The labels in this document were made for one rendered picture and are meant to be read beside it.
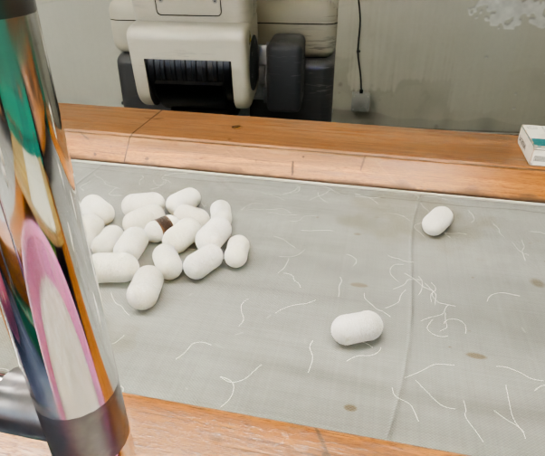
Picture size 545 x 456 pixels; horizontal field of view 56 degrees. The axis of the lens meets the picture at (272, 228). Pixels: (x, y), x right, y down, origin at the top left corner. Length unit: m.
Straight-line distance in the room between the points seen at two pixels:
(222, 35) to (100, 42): 1.73
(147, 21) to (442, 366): 0.86
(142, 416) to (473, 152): 0.41
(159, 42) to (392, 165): 0.59
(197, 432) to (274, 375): 0.07
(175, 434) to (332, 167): 0.33
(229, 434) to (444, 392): 0.13
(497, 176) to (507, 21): 2.00
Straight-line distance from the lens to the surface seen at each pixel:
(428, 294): 0.38
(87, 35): 2.68
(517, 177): 0.53
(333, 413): 0.29
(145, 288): 0.34
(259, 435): 0.25
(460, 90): 2.53
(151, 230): 0.41
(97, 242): 0.40
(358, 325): 0.31
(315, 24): 1.24
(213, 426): 0.25
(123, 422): 0.17
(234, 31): 0.97
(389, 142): 0.55
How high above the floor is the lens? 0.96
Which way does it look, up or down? 31 degrees down
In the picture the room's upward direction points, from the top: straight up
